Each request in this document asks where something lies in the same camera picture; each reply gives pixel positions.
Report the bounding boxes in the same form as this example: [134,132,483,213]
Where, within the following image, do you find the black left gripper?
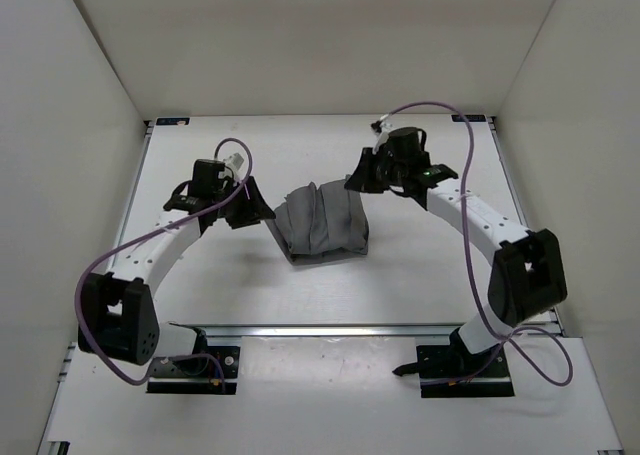
[217,174,278,228]

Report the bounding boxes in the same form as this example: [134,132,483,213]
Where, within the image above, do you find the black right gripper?
[344,149,405,196]

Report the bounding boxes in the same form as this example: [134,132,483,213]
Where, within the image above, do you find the grey pleated skirt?
[266,177,369,266]

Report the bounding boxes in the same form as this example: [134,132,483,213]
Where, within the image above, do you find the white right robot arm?
[345,127,568,385]

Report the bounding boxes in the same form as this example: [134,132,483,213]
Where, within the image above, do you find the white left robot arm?
[76,154,275,373]

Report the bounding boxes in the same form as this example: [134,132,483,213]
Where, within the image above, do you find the left blue label sticker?
[155,117,190,126]

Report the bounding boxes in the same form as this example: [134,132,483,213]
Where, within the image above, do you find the blue label sticker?
[155,117,190,126]
[451,114,487,123]

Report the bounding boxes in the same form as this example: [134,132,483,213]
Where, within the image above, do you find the right blue label sticker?
[451,114,487,123]

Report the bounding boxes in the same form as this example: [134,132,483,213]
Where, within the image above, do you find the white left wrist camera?
[222,152,244,183]

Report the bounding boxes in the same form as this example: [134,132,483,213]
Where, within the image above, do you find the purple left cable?
[74,137,255,387]

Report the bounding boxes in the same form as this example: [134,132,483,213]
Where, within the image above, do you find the purple cable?
[74,137,255,387]
[369,100,575,388]

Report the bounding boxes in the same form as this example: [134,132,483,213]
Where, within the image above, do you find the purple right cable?
[369,100,575,388]

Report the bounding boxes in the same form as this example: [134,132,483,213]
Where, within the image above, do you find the aluminium table rail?
[160,322,457,338]

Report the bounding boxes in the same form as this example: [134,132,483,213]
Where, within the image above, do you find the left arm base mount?
[146,327,241,396]

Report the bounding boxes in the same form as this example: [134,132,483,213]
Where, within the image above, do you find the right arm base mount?
[392,329,515,399]

